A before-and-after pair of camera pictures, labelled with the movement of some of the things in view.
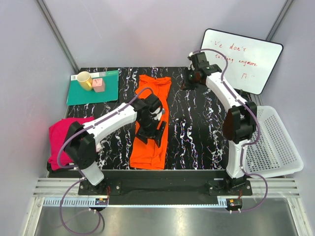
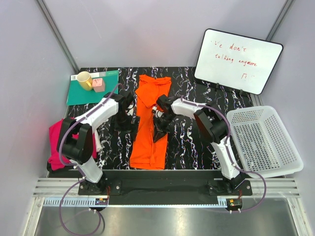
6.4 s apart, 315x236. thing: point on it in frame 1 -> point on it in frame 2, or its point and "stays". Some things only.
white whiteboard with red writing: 252,61 stays
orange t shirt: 149,155 stays
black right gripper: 187,85 -> 161,131
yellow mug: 85,80 stays
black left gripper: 144,135 -> 128,128
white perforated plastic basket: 275,152 stays
